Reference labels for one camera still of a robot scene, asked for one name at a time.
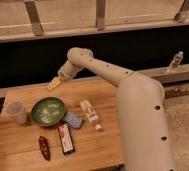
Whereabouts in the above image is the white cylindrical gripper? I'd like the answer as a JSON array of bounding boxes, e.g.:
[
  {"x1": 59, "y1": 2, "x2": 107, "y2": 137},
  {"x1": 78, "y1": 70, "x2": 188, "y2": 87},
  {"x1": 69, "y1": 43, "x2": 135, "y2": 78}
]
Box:
[{"x1": 47, "y1": 60, "x2": 83, "y2": 91}]

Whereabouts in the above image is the red black candy bar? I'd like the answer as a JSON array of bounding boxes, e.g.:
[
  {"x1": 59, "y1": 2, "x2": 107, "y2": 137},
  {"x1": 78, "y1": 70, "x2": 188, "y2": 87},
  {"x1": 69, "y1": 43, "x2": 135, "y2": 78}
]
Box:
[{"x1": 58, "y1": 123, "x2": 75, "y2": 155}]

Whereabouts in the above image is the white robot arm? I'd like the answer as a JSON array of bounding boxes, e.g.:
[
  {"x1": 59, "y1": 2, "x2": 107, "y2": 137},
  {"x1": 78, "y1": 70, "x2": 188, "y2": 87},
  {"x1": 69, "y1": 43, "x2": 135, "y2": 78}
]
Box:
[{"x1": 47, "y1": 47, "x2": 175, "y2": 171}]

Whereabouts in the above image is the right metal railing post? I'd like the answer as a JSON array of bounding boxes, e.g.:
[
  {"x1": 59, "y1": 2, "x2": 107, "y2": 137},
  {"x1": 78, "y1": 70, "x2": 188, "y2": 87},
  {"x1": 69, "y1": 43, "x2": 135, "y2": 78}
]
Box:
[{"x1": 174, "y1": 0, "x2": 189, "y2": 23}]

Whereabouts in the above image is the middle metal railing post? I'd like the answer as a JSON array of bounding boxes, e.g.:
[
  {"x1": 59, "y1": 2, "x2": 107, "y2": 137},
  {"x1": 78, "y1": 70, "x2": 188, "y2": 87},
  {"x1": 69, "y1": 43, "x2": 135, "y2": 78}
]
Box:
[{"x1": 95, "y1": 0, "x2": 106, "y2": 30}]

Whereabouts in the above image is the blue sponge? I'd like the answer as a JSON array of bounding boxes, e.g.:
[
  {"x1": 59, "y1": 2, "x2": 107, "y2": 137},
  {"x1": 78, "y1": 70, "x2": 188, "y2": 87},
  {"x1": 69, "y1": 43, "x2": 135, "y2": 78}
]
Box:
[{"x1": 63, "y1": 112, "x2": 83, "y2": 129}]

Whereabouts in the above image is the translucent plastic cup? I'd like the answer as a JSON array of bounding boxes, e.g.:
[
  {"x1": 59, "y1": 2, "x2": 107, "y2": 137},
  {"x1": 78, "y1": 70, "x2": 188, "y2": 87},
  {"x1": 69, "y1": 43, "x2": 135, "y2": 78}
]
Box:
[{"x1": 5, "y1": 101, "x2": 28, "y2": 124}]

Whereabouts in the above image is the green ceramic bowl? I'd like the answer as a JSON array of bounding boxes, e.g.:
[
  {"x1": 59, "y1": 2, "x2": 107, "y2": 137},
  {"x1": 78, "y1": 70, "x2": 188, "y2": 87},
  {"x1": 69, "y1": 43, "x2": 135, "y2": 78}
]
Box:
[{"x1": 31, "y1": 97, "x2": 66, "y2": 127}]

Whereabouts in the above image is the metal railing post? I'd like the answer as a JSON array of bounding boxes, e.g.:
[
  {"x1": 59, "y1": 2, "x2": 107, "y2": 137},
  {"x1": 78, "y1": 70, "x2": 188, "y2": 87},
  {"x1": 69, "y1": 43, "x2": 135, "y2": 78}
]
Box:
[
  {"x1": 24, "y1": 0, "x2": 43, "y2": 36},
  {"x1": 174, "y1": 0, "x2": 189, "y2": 23},
  {"x1": 95, "y1": 0, "x2": 106, "y2": 30}
]

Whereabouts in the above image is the small white bottle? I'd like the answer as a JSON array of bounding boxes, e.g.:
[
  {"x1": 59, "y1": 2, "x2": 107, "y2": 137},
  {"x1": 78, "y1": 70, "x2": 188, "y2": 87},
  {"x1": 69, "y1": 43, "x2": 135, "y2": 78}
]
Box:
[{"x1": 79, "y1": 100, "x2": 102, "y2": 131}]

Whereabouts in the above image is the left metal railing post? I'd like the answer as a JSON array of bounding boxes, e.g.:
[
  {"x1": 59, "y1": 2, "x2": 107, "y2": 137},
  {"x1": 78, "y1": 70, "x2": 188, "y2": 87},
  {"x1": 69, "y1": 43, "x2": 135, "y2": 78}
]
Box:
[{"x1": 24, "y1": 0, "x2": 43, "y2": 36}]

